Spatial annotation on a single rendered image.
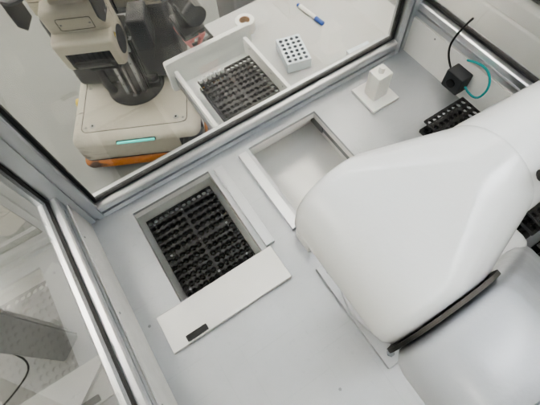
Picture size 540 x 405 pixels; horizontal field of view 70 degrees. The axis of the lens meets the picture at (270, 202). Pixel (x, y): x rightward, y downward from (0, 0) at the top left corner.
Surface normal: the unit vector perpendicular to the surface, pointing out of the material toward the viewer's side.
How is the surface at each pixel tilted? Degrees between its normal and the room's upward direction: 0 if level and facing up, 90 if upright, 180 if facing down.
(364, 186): 11
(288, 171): 0
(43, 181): 90
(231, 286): 0
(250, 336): 0
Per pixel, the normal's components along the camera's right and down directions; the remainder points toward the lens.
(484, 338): -0.24, -0.30
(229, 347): -0.05, -0.44
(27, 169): 0.55, 0.74
